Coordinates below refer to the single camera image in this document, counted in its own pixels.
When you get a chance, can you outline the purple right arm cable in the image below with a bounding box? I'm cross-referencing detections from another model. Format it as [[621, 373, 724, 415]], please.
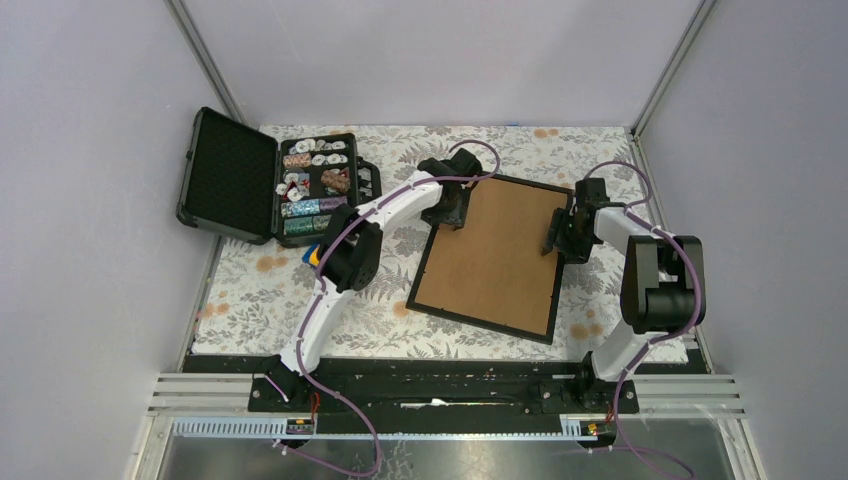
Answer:
[[581, 160, 705, 480]]

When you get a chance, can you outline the left aluminium corner post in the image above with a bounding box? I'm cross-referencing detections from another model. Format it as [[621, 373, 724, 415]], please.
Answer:
[[164, 0, 248, 124]]

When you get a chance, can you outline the black picture frame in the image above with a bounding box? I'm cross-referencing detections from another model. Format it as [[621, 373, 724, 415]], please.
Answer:
[[405, 172, 576, 346]]

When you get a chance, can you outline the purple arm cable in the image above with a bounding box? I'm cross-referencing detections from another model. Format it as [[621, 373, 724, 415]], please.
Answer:
[[271, 139, 502, 480], [581, 160, 705, 480]]

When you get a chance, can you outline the black poker chip case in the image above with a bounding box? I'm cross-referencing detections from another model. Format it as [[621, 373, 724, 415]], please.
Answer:
[[176, 107, 382, 248]]

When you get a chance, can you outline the aluminium corner post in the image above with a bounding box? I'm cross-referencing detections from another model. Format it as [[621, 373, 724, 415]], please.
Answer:
[[630, 0, 718, 139], [164, 0, 248, 124]]

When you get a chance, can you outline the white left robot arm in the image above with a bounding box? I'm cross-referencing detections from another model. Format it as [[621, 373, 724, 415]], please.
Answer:
[[264, 143, 494, 411]]

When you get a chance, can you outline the right aluminium corner post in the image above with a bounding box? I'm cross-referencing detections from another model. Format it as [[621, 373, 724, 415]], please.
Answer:
[[630, 0, 718, 139]]

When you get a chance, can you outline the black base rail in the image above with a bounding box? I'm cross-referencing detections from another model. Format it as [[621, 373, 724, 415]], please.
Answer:
[[248, 358, 640, 435]]

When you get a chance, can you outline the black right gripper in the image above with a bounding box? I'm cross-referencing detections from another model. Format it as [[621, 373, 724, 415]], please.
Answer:
[[539, 208, 592, 266]]

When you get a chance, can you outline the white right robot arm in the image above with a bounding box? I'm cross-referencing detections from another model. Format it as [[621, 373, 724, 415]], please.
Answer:
[[542, 177, 706, 412]]

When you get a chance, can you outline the orange blue toy block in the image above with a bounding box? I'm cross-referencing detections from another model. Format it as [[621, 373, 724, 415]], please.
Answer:
[[302, 244, 320, 268]]

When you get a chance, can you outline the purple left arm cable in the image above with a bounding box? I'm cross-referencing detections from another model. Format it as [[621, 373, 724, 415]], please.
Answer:
[[271, 139, 502, 480]]

